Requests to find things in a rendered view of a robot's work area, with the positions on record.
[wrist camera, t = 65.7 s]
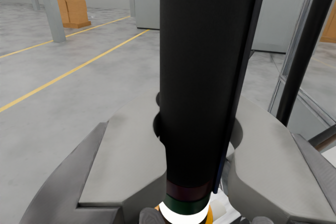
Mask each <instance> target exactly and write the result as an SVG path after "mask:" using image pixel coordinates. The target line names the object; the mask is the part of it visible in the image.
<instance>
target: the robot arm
mask: <svg viewBox="0 0 336 224"><path fill-rule="evenodd" d="M159 135H160V87H158V86H154V87H152V88H150V89H149V90H147V91H146V92H144V93H142V94H141V95H139V96H138V97H136V98H134V99H133V100H131V101H130V102H128V103H127V104H125V105H124V106H122V107H121V108H120V109H119V110H117V111H116V112H115V113H114V114H113V115H112V116H111V117H110V118H109V119H108V120H107V121H106V122H100V123H99V124H98V125H97V126H96V127H95V128H94V129H93V130H92V131H91V132H90V133H89V134H88V135H87V136H86V137H85V138H84V139H83V141H82V142H81V143H80V144H79V145H78V146H77V147H76V148H75V149H74V150H73V151H72V152H71V153H70V154H69V155H68V156H67V157H66V158H65V159H64V160H63V161H62V162H61V164H60V165H59V166H58V167H57V168H56V169H55V170H54V171H53V172H52V173H51V175H50V176H49V177H48V178H47V180H46V181H45V182H44V183H43V185H42V186H41V187H40V189H39V190H38V192H37V193H36V195H35V196H34V198H33V199H32V201H31V202H30V204H29V206H28V207H27V209H26V211H25V213H24V214H23V216H22V218H21V220H20V222H19V224H137V223H138V222H139V224H166V223H165V222H164V220H163V218H162V216H161V214H160V212H159V211H158V210H157V209H156V208H155V207H157V206H158V205H159V204H161V203H162V202H163V201H164V200H165V198H166V189H167V160H166V149H165V146H164V145H163V144H162V143H161V142H160V140H159V139H158V137H159ZM230 143H231V144H232V146H233V148H234V154H233V158H232V162H231V166H230V169H229V173H228V177H227V188H228V200H229V203H230V204H231V206H232V207H233V208H234V209H235V210H237V211H238V212H239V213H240V215H241V216H244V217H245V218H246V219H248V220H249V222H250V224H336V168H335V167H334V166H333V165H332V164H331V163H330V162H329V161H328V160H327V159H326V158H325V157H324V156H323V155H322V154H321V153H319V152H318V151H317V150H316V149H315V148H314V147H313V146H312V145H311V144H310V143H309V142H308V141H307V140H306V139H305V138H304V137H302V136H301V135H300V134H297V133H291V132H290V131H289V130H288V129H287V128H286V127H285V126H284V125H283V124H282V123H281V122H280V121H279V120H278V119H277V118H275V117H274V116H273V115H272V114H270V113H269V112H268V111H266V110H265V109H263V108H262V107H260V106H258V105H257V104H255V103H254V102H252V101H251V100H249V99H248V98H246V97H244V96H243V95H240V98H239V103H238V107H237V111H236V115H235V120H234V124H233V128H232V132H231V137H230Z"/></svg>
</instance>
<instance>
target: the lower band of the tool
mask: <svg viewBox="0 0 336 224"><path fill-rule="evenodd" d="M155 209H157V210H159V205H158V206H157V207H155ZM205 224H213V212H212V208H211V206H210V204H209V206H208V211H207V220H206V223H205Z"/></svg>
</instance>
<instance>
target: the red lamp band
mask: <svg viewBox="0 0 336 224"><path fill-rule="evenodd" d="M215 174H216V169H215V173H214V175H213V177H212V179H211V180H210V181H208V182H207V183H205V184H203V185H200V186H196V187H185V186H180V185H177V184H175V183H173V182H171V181H170V180H168V179H167V178H166V192H167V193H168V194H169V195H170V196H172V197H174V198H176V199H178V200H182V201H196V200H199V199H201V198H203V197H205V196H206V195H207V194H208V193H209V192H210V191H211V189H212V187H213V184H214V179H215Z"/></svg>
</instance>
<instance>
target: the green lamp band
mask: <svg viewBox="0 0 336 224"><path fill-rule="evenodd" d="M212 189H213V188H212ZM212 189H211V191H210V192H209V194H208V195H207V196H206V197H204V198H203V199H201V200H198V201H194V202H183V201H179V200H176V199H174V198H172V197H170V196H169V195H168V194H167V193H166V197H165V199H164V201H163V203H164V204H165V205H166V206H167V207H168V208H169V209H170V210H172V211H174V212H176V213H178V214H183V215H192V214H196V213H198V212H200V211H202V210H203V209H204V208H205V207H206V206H207V205H208V203H209V201H210V198H211V194H212Z"/></svg>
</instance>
